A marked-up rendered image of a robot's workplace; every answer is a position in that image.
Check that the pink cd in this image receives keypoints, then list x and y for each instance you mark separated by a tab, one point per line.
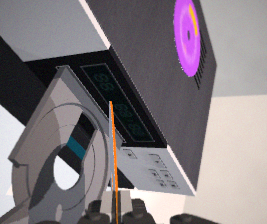
188	51

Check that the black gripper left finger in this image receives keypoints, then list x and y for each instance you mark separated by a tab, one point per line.
106	207

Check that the orange cd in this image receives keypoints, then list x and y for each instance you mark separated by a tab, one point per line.
112	148

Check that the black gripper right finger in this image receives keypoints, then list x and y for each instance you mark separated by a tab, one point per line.
126	215

